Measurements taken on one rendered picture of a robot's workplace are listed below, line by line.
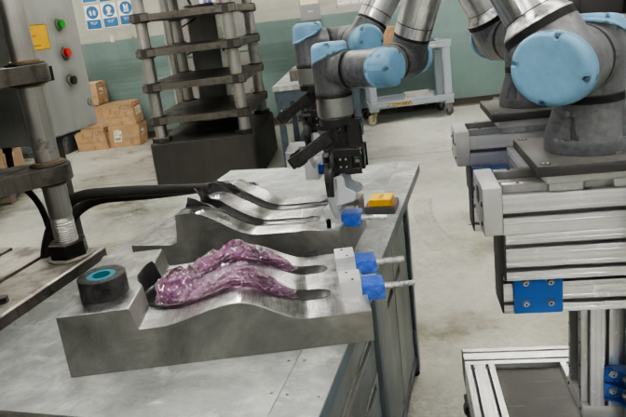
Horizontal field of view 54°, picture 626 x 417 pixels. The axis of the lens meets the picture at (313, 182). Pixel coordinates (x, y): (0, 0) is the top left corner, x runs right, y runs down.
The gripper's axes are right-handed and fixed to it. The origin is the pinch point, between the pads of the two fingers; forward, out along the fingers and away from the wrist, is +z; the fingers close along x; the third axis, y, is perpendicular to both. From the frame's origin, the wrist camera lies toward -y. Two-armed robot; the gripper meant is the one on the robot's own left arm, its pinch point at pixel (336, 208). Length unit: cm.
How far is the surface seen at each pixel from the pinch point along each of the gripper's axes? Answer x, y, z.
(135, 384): -50, -22, 11
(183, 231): -6.9, -33.8, 1.9
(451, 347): 96, 14, 91
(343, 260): -19.8, 5.4, 3.5
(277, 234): -6.9, -11.9, 3.0
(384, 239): 9.8, 7.8, 11.2
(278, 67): 615, -221, 17
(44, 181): -1, -73, -10
